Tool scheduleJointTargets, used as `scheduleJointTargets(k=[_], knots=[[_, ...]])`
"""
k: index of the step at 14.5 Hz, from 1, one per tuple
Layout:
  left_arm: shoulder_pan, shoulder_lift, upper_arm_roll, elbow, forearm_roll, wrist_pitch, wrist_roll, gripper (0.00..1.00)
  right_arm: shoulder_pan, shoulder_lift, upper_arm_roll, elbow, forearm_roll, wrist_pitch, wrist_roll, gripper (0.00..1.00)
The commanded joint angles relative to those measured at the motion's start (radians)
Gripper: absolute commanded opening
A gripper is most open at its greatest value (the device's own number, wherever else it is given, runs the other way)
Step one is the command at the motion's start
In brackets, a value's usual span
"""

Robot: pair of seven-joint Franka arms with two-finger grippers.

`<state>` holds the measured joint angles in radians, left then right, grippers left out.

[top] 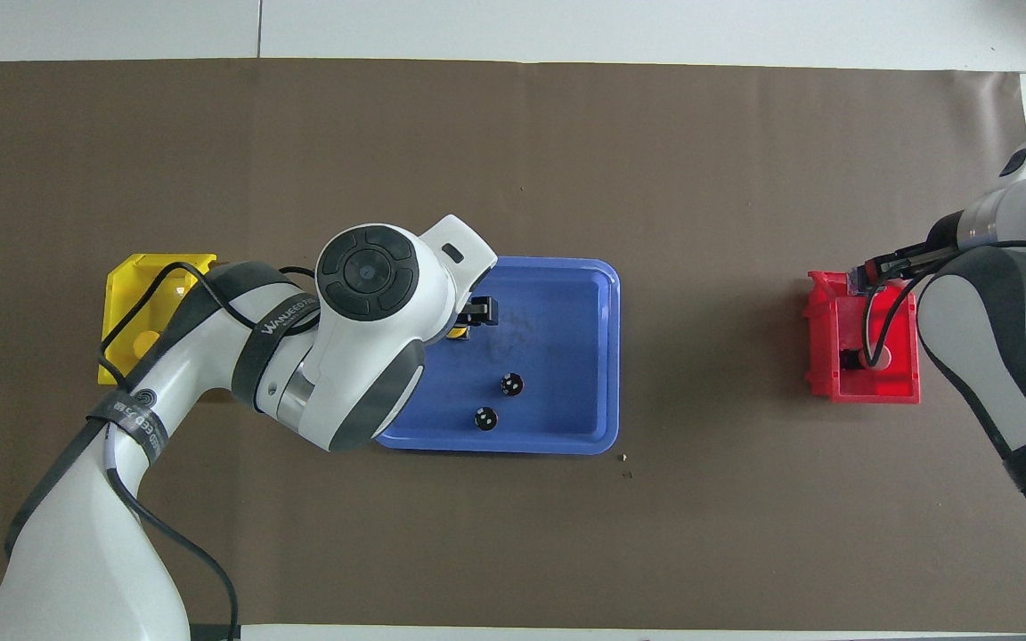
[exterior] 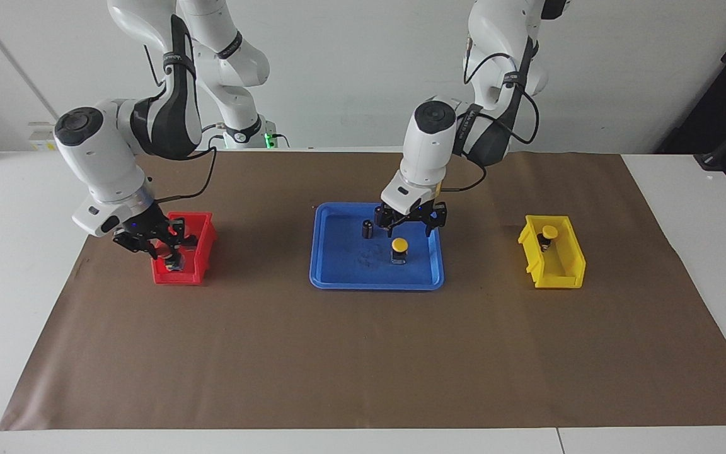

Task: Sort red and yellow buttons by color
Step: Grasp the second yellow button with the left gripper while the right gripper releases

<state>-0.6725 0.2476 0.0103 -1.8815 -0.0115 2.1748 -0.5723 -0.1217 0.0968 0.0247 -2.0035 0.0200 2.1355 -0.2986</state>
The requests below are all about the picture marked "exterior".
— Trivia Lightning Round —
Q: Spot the yellow white wall box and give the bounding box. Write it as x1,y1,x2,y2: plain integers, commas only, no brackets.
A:
28,122,56,152

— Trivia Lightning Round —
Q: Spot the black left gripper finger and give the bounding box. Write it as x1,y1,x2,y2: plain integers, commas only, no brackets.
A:
374,203,403,238
422,202,449,239

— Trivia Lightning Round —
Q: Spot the red plastic bin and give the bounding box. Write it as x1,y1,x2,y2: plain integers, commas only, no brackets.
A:
151,211,217,286

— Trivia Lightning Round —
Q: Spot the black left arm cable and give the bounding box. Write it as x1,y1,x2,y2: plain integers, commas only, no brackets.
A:
442,52,540,191

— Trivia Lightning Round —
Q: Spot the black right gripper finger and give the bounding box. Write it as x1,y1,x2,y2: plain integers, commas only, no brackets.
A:
160,218,199,260
113,228,161,258

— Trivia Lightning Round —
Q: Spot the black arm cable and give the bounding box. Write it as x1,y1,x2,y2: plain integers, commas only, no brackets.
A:
442,52,540,191
142,38,219,204

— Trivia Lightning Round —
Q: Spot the yellow plastic bin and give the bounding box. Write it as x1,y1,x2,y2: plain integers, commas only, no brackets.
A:
517,214,587,289

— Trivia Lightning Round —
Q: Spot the blue plastic tray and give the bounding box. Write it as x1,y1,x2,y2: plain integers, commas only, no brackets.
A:
309,202,446,291

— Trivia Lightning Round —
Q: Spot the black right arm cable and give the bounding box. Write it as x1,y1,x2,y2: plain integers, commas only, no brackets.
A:
142,38,219,204

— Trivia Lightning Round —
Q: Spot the brown paper mat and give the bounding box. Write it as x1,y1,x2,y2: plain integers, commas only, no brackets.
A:
0,150,726,432

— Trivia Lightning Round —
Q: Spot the dark panel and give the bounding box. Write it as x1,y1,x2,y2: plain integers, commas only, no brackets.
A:
653,0,726,187

